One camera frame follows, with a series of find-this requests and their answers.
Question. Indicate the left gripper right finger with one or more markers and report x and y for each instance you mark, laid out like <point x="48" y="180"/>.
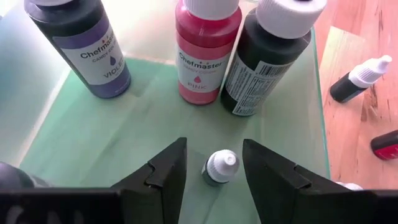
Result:
<point x="280" y="196"/>

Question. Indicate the large violet Chefmaster bottle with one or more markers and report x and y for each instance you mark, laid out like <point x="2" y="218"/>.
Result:
<point x="93" y="62"/>

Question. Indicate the small blue dropper bottle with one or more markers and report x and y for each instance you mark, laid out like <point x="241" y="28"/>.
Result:
<point x="345" y="88"/>

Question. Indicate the small red dropper bottle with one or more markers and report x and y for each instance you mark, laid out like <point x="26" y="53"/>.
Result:
<point x="387" y="149"/>

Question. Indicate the large black Chefmaster bottle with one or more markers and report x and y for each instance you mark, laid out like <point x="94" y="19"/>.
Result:
<point x="267" y="53"/>

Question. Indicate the teal translucent plastic bin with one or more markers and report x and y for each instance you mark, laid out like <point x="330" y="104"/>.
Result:
<point x="109" y="130"/>

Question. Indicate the large pink Chefmaster bottle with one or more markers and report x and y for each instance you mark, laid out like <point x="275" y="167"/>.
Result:
<point x="202" y="37"/>

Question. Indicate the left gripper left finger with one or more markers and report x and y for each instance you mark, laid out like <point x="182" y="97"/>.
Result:
<point x="161" y="193"/>

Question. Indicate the small maroon dropper bottle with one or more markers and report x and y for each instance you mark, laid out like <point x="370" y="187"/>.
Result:
<point x="222" y="166"/>

